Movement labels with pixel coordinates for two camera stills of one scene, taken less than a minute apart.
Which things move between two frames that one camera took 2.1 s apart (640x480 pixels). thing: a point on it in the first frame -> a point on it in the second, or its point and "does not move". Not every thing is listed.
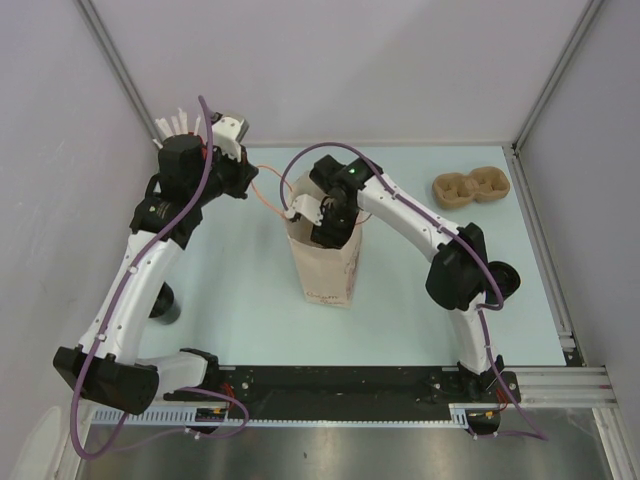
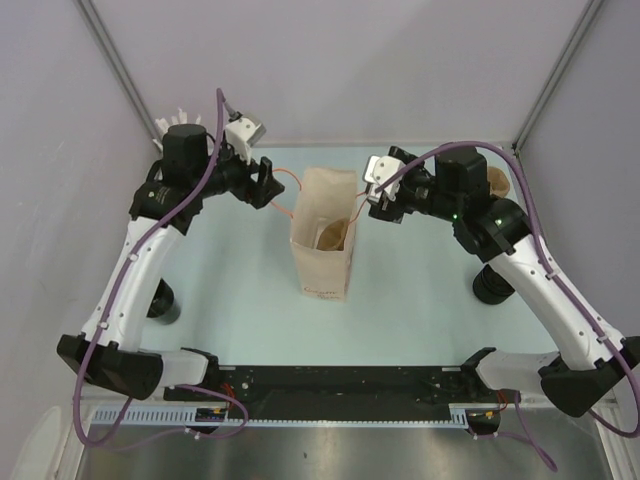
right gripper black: [325, 234] -> [389, 210]
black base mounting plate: [338, 393] does not move
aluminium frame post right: [579, 31] does not move
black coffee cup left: [165, 308] does not move
